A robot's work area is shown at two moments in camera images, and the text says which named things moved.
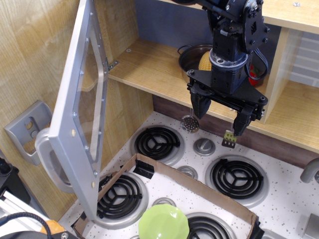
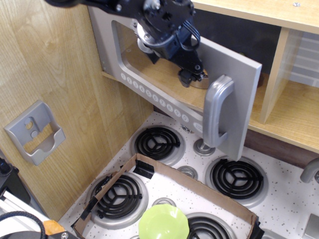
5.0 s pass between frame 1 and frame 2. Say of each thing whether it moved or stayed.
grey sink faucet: stayed
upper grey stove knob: stayed
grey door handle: moved
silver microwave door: moved
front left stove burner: stayed
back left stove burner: stayed
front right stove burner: stayed
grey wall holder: stayed
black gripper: moved
